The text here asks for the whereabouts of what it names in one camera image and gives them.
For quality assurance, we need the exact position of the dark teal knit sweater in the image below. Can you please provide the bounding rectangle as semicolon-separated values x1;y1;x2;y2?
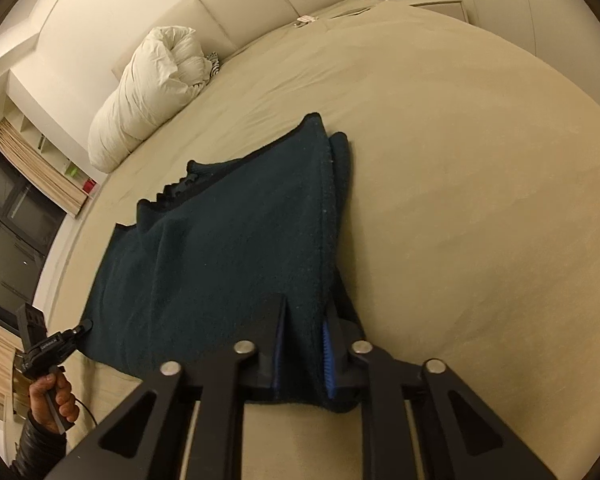
82;113;354;413

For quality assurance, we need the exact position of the person's left hand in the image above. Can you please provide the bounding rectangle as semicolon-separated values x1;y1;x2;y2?
29;370;80;434

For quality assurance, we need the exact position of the left black jacket sleeve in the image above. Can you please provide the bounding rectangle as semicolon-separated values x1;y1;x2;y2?
8;411;67;480

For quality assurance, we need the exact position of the dark window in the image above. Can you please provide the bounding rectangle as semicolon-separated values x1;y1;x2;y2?
0;152;66;334

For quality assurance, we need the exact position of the red box on shelf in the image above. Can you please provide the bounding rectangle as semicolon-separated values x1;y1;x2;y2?
82;178;97;195

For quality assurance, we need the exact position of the beige bed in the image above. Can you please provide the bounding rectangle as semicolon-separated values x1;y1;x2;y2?
50;0;600;479

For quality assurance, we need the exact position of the beige curtain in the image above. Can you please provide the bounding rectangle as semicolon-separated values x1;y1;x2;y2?
0;118;88;218

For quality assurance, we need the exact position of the white rolled duvet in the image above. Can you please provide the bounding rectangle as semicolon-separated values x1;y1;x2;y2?
87;26;220;174

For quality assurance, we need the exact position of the book on bed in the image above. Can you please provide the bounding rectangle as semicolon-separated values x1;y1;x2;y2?
329;6;374;20

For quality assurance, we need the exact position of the cream padded headboard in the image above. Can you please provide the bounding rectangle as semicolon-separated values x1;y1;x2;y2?
110;0;366;82

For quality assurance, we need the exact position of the white nightstand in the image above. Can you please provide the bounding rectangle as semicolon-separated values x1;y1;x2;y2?
410;0;469;23

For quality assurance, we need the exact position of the white wall shelf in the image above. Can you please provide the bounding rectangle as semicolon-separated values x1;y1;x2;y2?
4;99;99;197

